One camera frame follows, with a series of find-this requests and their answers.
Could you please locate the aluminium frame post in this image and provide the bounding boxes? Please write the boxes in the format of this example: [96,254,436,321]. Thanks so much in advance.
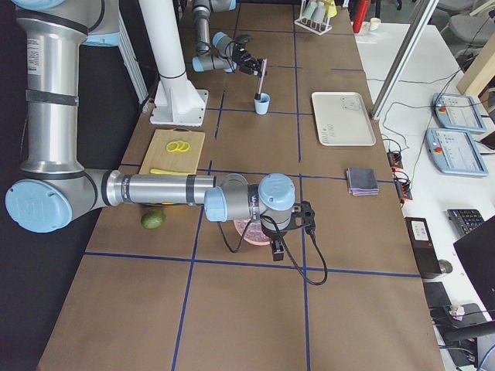
[371,0,439,121]

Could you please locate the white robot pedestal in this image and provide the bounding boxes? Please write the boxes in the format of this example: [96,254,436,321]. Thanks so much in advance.
[139,0,208,127]

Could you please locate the white wire cup rack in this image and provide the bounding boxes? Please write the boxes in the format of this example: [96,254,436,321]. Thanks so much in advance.
[294,1,333,36]

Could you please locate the yellow cup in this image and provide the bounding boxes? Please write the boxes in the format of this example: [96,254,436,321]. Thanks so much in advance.
[323,0,338,19]

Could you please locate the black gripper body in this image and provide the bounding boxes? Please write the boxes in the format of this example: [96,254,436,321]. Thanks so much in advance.
[234,46,255,73]
[261,220,289,240]

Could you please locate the grey white cup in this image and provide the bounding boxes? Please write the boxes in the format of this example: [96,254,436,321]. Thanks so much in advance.
[311,2,326,24]

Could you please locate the steel muddler black tip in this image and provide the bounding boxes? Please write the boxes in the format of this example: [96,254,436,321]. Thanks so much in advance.
[254,59,268,100]

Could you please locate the red cylinder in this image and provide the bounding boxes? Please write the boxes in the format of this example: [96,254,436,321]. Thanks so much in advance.
[352,0,370,34]

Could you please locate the cream bear tray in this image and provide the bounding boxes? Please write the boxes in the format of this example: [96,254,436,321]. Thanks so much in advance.
[311,92,376,147]

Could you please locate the pile of ice cubes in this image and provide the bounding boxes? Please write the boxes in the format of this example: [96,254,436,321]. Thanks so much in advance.
[244,222,269,246]

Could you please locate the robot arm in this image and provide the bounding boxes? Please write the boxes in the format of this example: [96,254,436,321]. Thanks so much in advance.
[5,1,296,261]
[192,0,267,78]

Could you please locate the green avocado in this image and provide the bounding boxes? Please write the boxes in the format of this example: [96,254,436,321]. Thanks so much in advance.
[140,210,166,230]

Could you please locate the bamboo cutting board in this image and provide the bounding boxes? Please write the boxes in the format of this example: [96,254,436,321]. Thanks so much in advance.
[139,129,205,175]

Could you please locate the lemon slices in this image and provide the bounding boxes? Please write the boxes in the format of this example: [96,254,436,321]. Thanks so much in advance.
[166,140,190,153]

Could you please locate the teach pendant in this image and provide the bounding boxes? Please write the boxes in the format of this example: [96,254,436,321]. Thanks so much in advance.
[432,93,486,134]
[425,128,488,177]

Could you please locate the yellow plastic knife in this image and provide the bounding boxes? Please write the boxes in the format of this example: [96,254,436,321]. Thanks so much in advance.
[149,168,189,175]

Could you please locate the black computer mouse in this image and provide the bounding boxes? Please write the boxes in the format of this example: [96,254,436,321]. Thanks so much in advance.
[438,259,453,274]

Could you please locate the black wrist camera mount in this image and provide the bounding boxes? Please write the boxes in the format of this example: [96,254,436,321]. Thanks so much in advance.
[288,201,316,236]

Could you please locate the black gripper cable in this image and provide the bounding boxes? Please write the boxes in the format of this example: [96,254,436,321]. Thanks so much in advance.
[216,216,329,287]

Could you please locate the light blue cup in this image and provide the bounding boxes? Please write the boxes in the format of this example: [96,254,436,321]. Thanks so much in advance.
[254,93,270,115]

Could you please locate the black keyboard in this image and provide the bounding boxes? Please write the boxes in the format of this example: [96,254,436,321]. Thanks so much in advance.
[447,209,484,236]

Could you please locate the mint green cup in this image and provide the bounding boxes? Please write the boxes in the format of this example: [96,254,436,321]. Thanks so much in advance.
[302,0,317,19]

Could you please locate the grey folded cloth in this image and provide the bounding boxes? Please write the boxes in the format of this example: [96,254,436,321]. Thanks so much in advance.
[346,168,379,196]

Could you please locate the pink bowl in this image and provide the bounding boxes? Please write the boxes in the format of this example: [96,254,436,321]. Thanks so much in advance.
[234,220,270,246]

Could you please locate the near teach pendant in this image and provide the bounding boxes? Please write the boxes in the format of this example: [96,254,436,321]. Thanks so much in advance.
[425,128,488,177]

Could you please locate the far teach pendant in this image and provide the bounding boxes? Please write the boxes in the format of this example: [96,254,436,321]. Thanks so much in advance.
[432,93,486,134]

